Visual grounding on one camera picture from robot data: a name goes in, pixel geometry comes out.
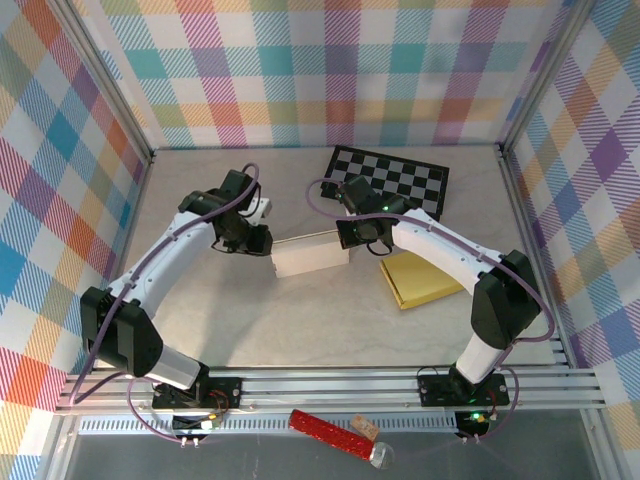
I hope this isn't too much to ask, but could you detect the perforated metal cable tray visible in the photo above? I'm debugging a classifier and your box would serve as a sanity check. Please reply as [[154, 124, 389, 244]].
[[77, 415, 476, 436]]

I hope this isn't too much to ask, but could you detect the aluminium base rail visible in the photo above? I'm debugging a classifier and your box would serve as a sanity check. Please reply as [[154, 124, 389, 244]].
[[53, 366, 609, 415]]

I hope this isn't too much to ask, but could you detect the white paper box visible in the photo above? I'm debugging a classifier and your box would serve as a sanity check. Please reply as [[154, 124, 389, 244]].
[[269, 229, 351, 279]]

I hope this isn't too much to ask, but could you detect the aluminium frame post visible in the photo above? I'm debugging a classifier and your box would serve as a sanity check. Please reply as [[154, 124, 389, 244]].
[[498, 0, 600, 151], [49, 0, 155, 167]]

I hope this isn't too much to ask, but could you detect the black grey chessboard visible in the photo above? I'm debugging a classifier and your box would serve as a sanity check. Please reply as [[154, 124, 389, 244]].
[[319, 144, 450, 221]]

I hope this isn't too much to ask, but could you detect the aluminium side rail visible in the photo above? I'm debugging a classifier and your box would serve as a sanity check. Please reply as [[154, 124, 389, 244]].
[[498, 147, 572, 369]]

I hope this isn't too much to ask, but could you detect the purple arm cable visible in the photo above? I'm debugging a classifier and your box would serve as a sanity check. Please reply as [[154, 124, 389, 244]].
[[305, 178, 557, 444], [72, 162, 262, 444]]

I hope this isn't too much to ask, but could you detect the small connector board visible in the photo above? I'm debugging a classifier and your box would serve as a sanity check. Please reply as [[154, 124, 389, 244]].
[[172, 414, 221, 435]]

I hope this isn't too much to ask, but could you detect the red glitter microphone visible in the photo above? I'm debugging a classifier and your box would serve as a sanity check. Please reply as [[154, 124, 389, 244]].
[[288, 408, 396, 471]]

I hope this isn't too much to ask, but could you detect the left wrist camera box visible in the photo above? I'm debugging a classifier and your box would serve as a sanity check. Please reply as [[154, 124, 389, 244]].
[[247, 197, 273, 222]]

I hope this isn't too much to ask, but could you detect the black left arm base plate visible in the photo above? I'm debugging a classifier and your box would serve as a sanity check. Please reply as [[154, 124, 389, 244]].
[[151, 375, 243, 410]]

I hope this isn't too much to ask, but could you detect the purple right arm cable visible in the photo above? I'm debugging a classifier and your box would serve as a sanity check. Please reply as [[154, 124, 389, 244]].
[[305, 178, 557, 444]]

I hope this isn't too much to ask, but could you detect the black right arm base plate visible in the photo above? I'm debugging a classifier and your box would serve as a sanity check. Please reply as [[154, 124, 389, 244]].
[[417, 372, 511, 407]]

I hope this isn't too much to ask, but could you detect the black controller box green light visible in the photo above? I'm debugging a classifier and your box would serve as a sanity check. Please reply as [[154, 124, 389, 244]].
[[454, 409, 490, 437]]

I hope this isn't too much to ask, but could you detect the yellow paper box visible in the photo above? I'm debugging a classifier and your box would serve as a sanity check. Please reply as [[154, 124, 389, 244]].
[[379, 251, 464, 312]]

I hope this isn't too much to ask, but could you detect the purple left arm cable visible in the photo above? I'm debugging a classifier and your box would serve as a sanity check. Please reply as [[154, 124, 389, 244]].
[[72, 162, 262, 444]]

